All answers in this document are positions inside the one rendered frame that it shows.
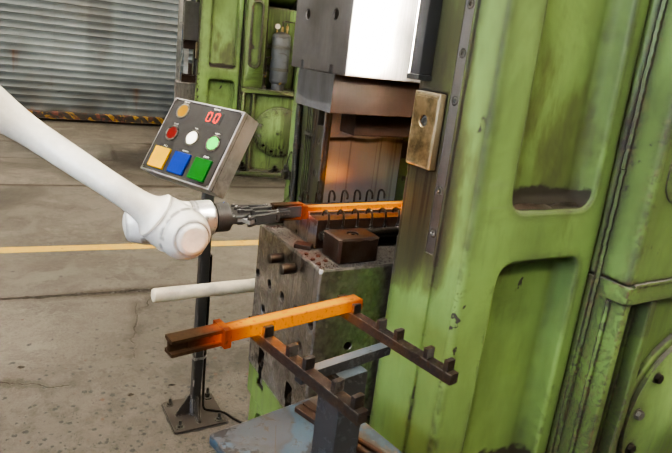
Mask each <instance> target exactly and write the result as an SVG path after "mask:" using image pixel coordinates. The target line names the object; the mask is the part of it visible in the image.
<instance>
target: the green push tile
mask: <svg viewBox="0 0 672 453"><path fill-rule="evenodd" d="M212 164H213V161H211V160H207V159H204V158H200V157H196V158H195V160H194V162H193V164H192V166H191V168H190V170H189V172H188V174H187V176H186V177H187V178H189V179H192V180H195V181H198V182H201V183H203V182H204V180H205V178H206V176H207V174H208V172H209V170H210V168H211V166H212Z"/></svg>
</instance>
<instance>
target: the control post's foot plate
mask: <svg viewBox="0 0 672 453"><path fill-rule="evenodd" d="M191 398H192V396H191V394H189V395H188V396H187V397H186V398H182V399H177V400H172V398H169V401H167V402H163V403H162V404H161V406H162V410H163V412H164V414H165V415H166V421H167V422H168V423H169V424H170V427H171V429H172V431H173V433H174V434H175V435H177V434H178V435H179V434H185V433H190V432H198V431H202V430H205V429H207V428H213V427H218V426H221V425H224V424H228V423H229V421H228V419H227V418H226V417H225V416H224V414H223V413H221V412H214V411H205V410H204V409H203V408H202V395H201V406H200V407H199V398H198V396H196V397H195V399H194V414H193V415H192V414H191ZM204 406H205V407H206V408H207V409H217V410H221V409H220V408H219V406H218V404H217V402H216V401H215V399H214V397H213V395H212V394H211V393H210V392H209V387H207V389H206V392H205V395H204Z"/></svg>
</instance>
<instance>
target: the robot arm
mask: <svg viewBox="0 0 672 453"><path fill-rule="evenodd" d="M0 133H1V134H3V135H5V136H7V137H9V138H10V139H12V140H14V141H16V142H18V143H19V144H21V145H23V146H24V147H26V148H28V149H29V150H31V151H33V152H34V153H36V154H37V155H39V156H40V157H42V158H44V159H45V160H47V161H48V162H50V163H51V164H53V165H55V166H56V167H58V168H59V169H61V170H62V171H64V172H66V173H67V174H69V175H70V176H72V177H73V178H75V179H77V180H78V181H80V182H81V183H83V184H85V185H86V186H88V187H89V188H91V189H92V190H94V191H96V192H97V193H99V194H100V195H102V196H103V197H105V198H106V199H108V200H109V201H111V202H112V203H114V204H115V205H117V206H118V207H119V208H121V209H122V210H124V211H125V212H124V215H123V219H122V226H123V231H124V234H125V237H126V239H127V240H128V241H130V242H133V243H137V244H142V245H152V246H155V247H156V248H157V249H158V250H159V251H163V252H164V253H166V254H167V255H169V256H171V257H173V258H175V259H179V260H188V259H193V258H195V257H197V256H199V255H201V254H202V252H203V251H204V249H205V248H206V247H207V245H208V244H209V242H210V238H211V236H212V235H214V233H215V232H225V231H229V230H230V229H231V227H232V225H233V224H237V225H243V224H247V227H253V226H255V225H261V224H267V223H273V222H279V221H280V219H284V218H295V217H301V213H302V206H289V207H277V209H274V210H272V205H271V203H270V205H269V204H231V207H230V205H229V203H228V202H212V201H211V200H199V201H180V200H178V199H176V198H174V197H172V196H170V195H168V194H167V195H164V196H155V195H152V194H150V193H148V192H146V191H144V190H142V189H141V188H139V187H137V186H136V185H134V184H133V183H131V182H129V181H128V180H126V179H125V178H123V177H122V176H120V175H119V174H117V173H116V172H114V171H113V170H111V169H110V168H108V167H107V166H105V165H104V164H103V163H101V162H100V161H98V160H97V159H95V158H94V157H92V156H91V155H90V154H88V153H87V152H85V151H84V150H82V149H81V148H79V147H78V146H76V145H75V144H74V143H72V142H71V141H69V140H68V139H66V138H65V137H63V136H62V135H60V134H59V133H58V132H56V131H55V130H53V129H52V128H50V127H49V126H47V125H46V124H45V123H43V122H42V121H41V120H39V119H38V118H37V117H35V116H34V115H33V114H32V113H30V112H29V111H28V110H27V109H26V108H24V107H23V106H22V105H21V104H20V103H19V102H18V101H17V100H15V99H14V98H13V97H12V96H11V95H10V94H9V93H8V92H7V91H6V90H5V89H4V88H3V87H2V86H1V85H0Z"/></svg>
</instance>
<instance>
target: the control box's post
mask: <svg viewBox="0 0 672 453"><path fill-rule="evenodd" d="M214 197H215V196H212V195H209V194H206V193H203V192H202V195H201V200H211V201H212V202H214ZM210 252H211V238H210V242H209V244H208V245H207V247H206V248H205V249H204V251H203V252H202V254H201V255H199V256H198V269H197V284H202V283H209V268H210ZM207 299H208V297H201V298H196V303H195V320H194V328H196V327H201V326H205V325H206V314H207ZM192 355H193V356H194V358H200V357H204V350H203V351H200V352H196V353H192ZM203 360H204V359H203ZM203 360H197V361H194V360H193V359H192V370H191V387H190V394H191V396H192V398H191V414H192V415H193V414H194V399H195V397H196V396H198V398H199V407H200V406H201V391H202V375H203Z"/></svg>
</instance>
